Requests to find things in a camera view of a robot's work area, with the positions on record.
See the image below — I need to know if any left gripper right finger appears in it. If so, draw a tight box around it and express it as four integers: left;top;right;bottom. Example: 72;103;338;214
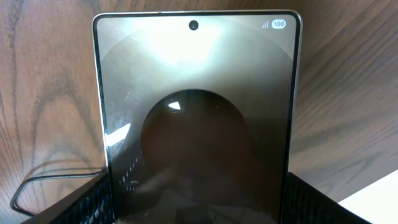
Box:
282;172;369;224

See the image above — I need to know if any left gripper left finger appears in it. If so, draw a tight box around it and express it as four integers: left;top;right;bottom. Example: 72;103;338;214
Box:
24;169;115;224

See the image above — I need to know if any black USB charging cable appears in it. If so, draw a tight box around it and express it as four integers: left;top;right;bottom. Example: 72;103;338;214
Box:
9;167;106;218

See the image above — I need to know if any Galaxy S25 Ultra smartphone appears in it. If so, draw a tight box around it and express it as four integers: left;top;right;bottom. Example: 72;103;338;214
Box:
92;10;302;223

